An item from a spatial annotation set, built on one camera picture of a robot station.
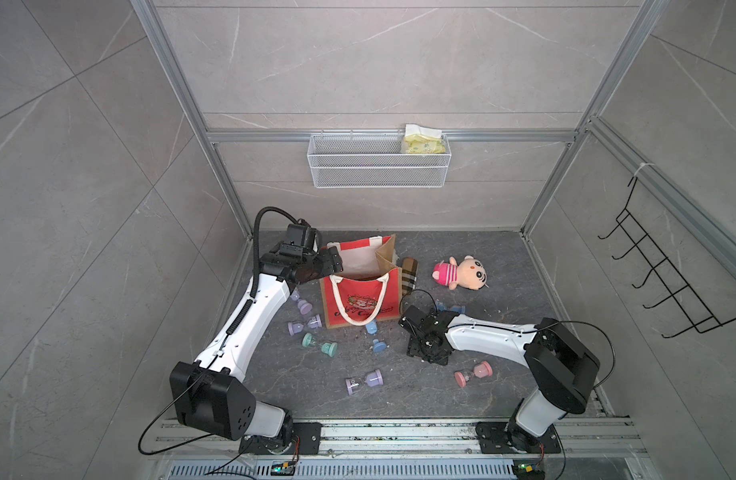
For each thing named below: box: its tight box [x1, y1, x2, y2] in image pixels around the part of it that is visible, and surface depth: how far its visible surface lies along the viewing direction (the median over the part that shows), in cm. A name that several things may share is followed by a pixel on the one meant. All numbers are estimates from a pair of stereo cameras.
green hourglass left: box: [302, 332, 338, 357], surface depth 89 cm
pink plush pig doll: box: [432, 255, 489, 290], surface depth 100 cm
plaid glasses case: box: [402, 257, 418, 295], surface depth 105 cm
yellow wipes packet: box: [404, 124, 446, 154], surface depth 87 cm
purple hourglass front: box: [344, 369, 384, 396], surface depth 81 cm
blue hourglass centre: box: [366, 319, 387, 353], surface depth 92 cm
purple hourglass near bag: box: [290, 288, 313, 315], surface depth 97 cm
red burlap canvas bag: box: [319, 234, 403, 329], surface depth 83 cm
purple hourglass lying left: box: [287, 314, 322, 336], surface depth 93 cm
